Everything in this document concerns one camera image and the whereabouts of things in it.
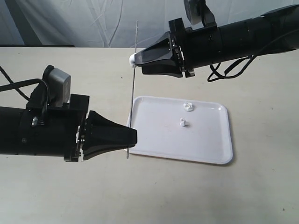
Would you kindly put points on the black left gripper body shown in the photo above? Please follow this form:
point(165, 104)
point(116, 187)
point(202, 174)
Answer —
point(55, 134)

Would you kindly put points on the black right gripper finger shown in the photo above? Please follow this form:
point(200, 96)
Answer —
point(162, 68)
point(159, 52)

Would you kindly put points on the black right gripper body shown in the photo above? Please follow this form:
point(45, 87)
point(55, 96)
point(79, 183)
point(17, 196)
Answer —
point(196, 48)

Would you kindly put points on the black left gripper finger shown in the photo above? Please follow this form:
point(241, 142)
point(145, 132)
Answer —
point(102, 135)

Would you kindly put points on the white foam piece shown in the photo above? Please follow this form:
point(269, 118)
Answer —
point(188, 107)
point(132, 61)
point(183, 122)

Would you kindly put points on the thin metal skewer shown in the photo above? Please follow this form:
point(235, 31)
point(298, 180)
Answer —
point(133, 78)

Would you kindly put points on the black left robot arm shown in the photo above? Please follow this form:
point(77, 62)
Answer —
point(9, 127)

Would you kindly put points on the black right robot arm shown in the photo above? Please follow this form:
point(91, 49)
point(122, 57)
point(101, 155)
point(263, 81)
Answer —
point(274, 32)

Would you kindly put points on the white rectangular plastic tray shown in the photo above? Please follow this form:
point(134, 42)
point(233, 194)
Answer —
point(206, 139)

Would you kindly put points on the grey backdrop curtain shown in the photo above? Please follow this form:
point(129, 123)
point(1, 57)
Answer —
point(87, 23)

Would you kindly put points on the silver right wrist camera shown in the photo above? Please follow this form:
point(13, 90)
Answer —
point(197, 12)

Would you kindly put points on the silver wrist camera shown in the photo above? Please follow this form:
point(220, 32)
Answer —
point(59, 84)
point(197, 12)

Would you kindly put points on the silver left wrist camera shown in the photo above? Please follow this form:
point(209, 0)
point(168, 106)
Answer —
point(59, 84)

